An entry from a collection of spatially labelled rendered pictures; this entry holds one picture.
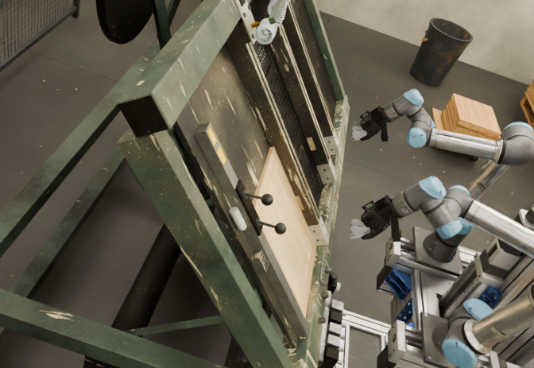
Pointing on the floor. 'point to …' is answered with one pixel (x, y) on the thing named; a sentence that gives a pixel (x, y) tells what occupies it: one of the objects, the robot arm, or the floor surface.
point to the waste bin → (439, 51)
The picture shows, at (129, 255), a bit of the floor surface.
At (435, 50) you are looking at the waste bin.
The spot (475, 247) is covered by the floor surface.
